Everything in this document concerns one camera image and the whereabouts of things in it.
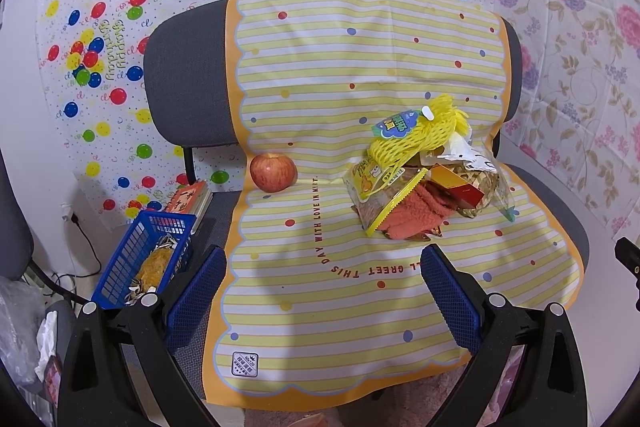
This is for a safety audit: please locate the red gold card pack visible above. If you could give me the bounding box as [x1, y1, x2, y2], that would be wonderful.
[428, 164, 485, 209]

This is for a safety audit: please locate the white foil wrapper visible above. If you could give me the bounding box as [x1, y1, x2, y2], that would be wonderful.
[419, 133, 515, 222]

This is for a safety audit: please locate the orange knitted cloth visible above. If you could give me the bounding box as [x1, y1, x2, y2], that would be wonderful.
[378, 181, 458, 241]

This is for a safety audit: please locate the yellow foam fruit net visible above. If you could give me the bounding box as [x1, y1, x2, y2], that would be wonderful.
[368, 94, 470, 172]

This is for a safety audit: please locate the clear yellow snack bag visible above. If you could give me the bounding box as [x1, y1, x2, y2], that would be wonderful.
[343, 156, 427, 236]

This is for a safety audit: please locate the blue plastic basket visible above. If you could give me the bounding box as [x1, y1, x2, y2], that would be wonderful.
[91, 210, 196, 309]

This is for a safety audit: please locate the snack wrapper in basket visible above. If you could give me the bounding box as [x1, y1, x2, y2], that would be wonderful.
[125, 234, 178, 306]

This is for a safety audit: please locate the stack of books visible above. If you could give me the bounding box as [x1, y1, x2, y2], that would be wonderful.
[165, 181, 213, 234]

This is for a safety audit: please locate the yellow striped plastic cover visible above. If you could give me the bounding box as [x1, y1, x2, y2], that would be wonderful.
[202, 0, 586, 412]

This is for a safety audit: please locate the red apple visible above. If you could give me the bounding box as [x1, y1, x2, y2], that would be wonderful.
[250, 153, 297, 193]

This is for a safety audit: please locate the black power cable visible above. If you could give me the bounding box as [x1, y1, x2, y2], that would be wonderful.
[49, 210, 104, 303]

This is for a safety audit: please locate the floral pattern wall sheet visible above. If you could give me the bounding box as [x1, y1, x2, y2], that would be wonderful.
[495, 0, 639, 241]

